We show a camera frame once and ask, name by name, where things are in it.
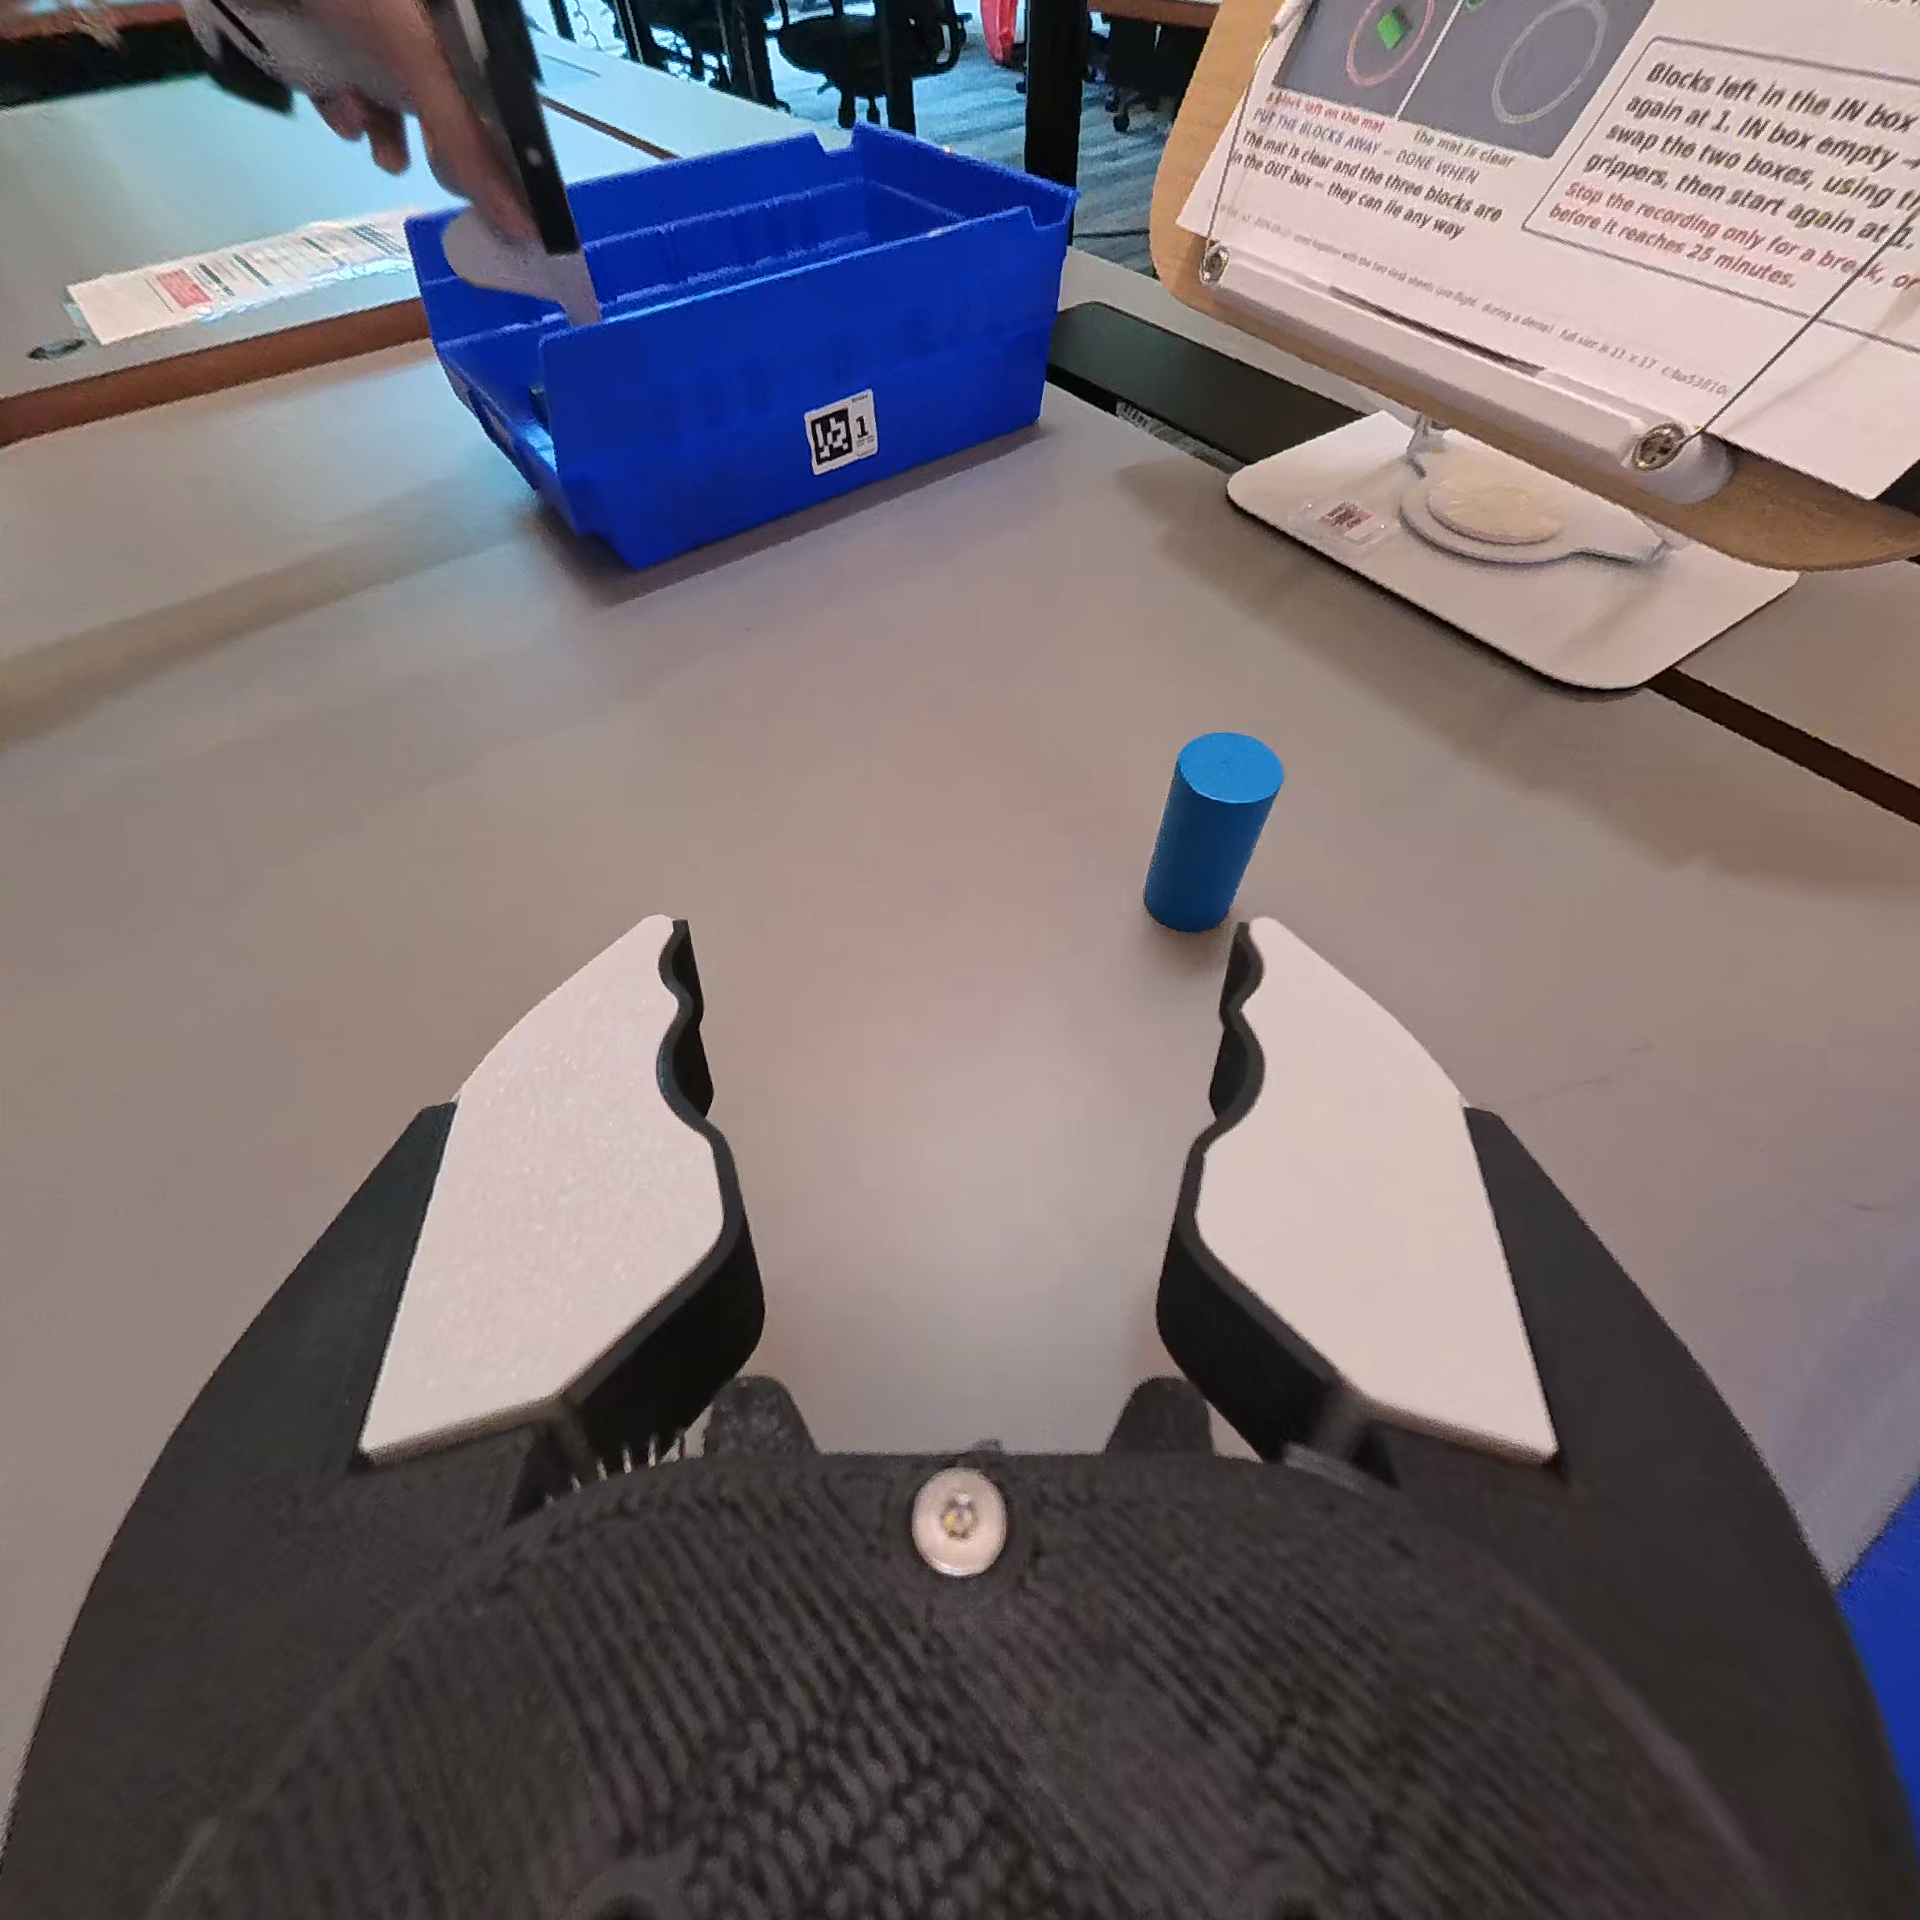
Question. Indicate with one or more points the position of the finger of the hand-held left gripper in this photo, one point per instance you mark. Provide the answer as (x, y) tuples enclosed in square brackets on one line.
[(495, 256), (520, 134)]

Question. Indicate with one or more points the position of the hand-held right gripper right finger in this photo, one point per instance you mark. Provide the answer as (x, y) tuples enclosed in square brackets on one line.
[(1366, 1200)]

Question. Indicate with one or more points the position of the printed label sheet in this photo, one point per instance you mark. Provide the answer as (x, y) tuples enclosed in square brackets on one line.
[(227, 286)]

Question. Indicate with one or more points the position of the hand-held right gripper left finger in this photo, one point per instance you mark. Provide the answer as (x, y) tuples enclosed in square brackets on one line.
[(556, 1200)]

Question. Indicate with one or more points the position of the teal wooden cylinder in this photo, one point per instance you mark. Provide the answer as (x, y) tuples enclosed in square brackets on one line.
[(1208, 834)]

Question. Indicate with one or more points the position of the blue plastic bin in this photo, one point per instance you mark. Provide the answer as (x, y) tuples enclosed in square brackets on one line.
[(780, 376)]

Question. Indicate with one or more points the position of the black desk leg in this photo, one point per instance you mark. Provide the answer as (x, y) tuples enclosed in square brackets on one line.
[(1054, 82)]

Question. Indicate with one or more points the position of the instruction sheet on stand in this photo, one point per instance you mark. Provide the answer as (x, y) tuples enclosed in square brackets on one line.
[(1576, 599)]

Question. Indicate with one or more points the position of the printed instruction sheet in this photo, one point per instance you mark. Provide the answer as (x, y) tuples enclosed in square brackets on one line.
[(1652, 227)]

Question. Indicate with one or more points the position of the black office chair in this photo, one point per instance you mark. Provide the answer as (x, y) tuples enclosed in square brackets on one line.
[(848, 45)]

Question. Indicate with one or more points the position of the person's left hand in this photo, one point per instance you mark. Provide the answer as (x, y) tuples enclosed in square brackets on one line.
[(383, 130)]

